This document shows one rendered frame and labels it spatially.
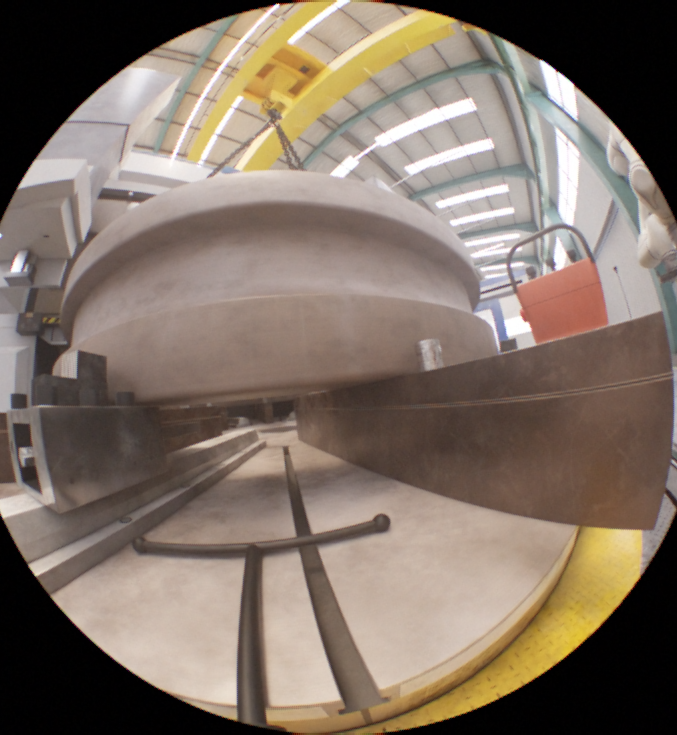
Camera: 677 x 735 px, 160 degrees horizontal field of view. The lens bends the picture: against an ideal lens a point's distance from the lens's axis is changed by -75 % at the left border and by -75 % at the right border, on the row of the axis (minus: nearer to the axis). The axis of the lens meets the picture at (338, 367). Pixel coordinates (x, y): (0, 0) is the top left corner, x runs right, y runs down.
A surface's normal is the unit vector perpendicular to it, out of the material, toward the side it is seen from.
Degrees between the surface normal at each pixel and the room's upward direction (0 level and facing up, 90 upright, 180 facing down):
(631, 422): 90
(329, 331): 90
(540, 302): 98
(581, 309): 97
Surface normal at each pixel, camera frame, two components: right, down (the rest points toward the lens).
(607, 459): -0.91, 0.07
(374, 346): 0.35, -0.15
